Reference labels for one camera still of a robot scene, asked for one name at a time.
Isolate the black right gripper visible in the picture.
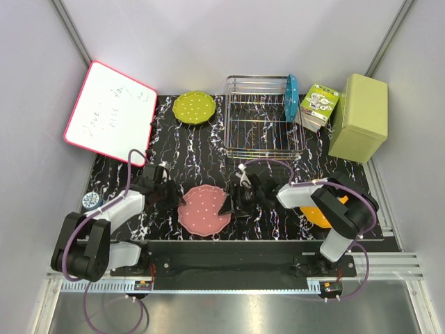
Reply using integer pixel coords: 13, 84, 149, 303
217, 182, 264, 219

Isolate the pink polka dot plate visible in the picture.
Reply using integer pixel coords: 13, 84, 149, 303
177, 184, 231, 237

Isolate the green polka dot plate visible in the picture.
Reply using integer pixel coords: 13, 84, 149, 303
172, 91, 216, 125

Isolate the blue polka dot plate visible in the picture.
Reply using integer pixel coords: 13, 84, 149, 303
284, 74, 299, 122

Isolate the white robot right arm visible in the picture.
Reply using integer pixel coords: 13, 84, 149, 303
218, 170, 379, 276

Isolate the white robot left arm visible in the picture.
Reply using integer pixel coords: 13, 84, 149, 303
50, 162, 185, 282

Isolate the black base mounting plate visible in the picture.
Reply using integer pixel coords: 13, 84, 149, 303
111, 241, 362, 293

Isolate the orange polka dot plate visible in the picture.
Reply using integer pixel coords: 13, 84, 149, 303
299, 197, 332, 229

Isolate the blue white round container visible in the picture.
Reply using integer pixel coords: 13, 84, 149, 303
82, 191, 104, 211

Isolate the pink framed whiteboard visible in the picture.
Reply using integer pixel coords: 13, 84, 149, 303
63, 61, 157, 167

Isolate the green printed cardboard box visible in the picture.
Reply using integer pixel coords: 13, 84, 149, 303
300, 83, 340, 132

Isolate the pale green bin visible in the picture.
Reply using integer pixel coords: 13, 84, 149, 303
328, 74, 388, 164

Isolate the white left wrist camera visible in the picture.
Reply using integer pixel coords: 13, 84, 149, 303
155, 161, 170, 183

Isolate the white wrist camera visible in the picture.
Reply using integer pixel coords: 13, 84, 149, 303
236, 164, 252, 188
155, 161, 170, 183

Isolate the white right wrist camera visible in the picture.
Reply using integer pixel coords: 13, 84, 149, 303
236, 164, 252, 188

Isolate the metal wire dish rack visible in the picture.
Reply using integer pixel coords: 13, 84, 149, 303
224, 75, 306, 160

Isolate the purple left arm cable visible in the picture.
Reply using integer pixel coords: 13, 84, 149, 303
62, 148, 150, 334

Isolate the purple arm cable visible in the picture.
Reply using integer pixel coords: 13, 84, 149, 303
62, 148, 150, 334
243, 158, 380, 302

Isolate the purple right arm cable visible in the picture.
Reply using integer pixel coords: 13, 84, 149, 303
243, 158, 380, 302

